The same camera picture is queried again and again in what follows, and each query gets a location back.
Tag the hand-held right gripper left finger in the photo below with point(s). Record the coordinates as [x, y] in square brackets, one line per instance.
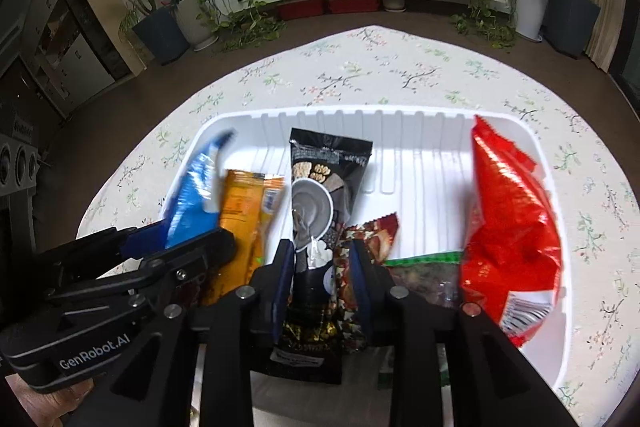
[281, 287]

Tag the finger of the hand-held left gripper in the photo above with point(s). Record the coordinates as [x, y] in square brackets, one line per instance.
[200, 254]
[145, 239]

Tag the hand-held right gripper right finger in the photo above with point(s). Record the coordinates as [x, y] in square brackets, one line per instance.
[361, 292]

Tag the orange snack packet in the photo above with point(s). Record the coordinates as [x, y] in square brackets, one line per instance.
[240, 217]

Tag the blue snack packet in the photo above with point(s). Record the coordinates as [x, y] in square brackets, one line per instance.
[195, 192]

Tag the brown patterned chocolate packet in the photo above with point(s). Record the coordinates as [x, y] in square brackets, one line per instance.
[380, 232]

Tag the clear green-topped snack packet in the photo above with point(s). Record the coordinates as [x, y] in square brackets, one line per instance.
[425, 279]

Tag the long black snack packet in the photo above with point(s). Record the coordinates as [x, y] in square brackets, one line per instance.
[320, 177]

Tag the white plastic tray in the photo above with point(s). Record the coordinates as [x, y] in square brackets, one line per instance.
[415, 157]

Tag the red snack packet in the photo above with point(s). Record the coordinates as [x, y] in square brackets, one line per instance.
[510, 217]

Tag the person's left hand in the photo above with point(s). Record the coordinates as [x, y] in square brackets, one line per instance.
[55, 407]

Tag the dark round-ringed appliance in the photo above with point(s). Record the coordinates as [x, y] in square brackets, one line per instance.
[17, 162]

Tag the white and dark cabinet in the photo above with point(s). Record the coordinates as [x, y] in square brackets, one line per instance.
[75, 57]

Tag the plant in pale stone pot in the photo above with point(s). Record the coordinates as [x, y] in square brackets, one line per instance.
[192, 27]

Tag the floral tablecloth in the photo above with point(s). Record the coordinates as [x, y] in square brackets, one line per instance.
[375, 67]

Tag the red storage box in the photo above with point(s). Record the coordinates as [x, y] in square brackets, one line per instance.
[352, 3]
[301, 9]

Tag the small pot under console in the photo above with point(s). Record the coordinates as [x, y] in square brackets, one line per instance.
[393, 1]

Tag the glass sliding door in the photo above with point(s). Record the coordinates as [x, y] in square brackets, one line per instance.
[630, 67]

